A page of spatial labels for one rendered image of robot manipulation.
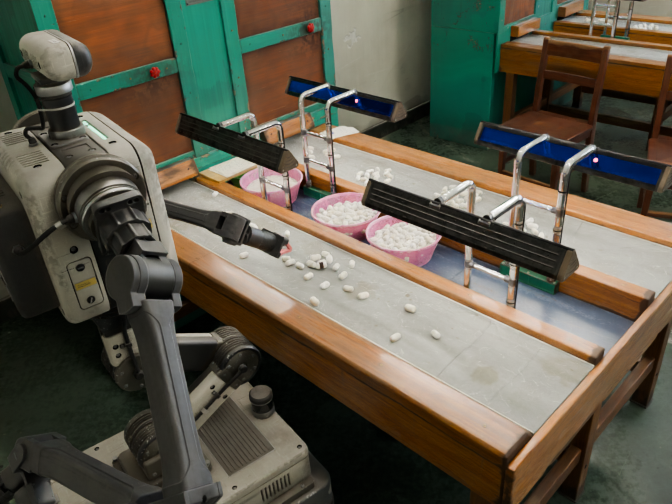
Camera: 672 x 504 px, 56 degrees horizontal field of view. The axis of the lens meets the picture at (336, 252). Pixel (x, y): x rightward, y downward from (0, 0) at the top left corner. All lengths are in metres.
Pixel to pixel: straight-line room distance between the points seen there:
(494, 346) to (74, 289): 1.07
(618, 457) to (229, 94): 2.11
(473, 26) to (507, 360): 3.24
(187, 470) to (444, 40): 4.13
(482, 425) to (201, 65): 1.86
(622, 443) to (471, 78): 2.91
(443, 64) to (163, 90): 2.65
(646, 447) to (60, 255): 2.11
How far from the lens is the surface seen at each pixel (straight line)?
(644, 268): 2.19
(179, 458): 1.02
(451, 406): 1.56
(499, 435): 1.52
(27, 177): 1.24
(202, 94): 2.77
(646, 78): 4.25
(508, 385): 1.67
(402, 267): 2.03
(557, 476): 2.14
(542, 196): 2.49
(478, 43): 4.65
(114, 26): 2.55
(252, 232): 1.80
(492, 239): 1.57
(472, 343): 1.78
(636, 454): 2.61
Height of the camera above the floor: 1.88
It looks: 32 degrees down
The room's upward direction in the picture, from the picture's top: 5 degrees counter-clockwise
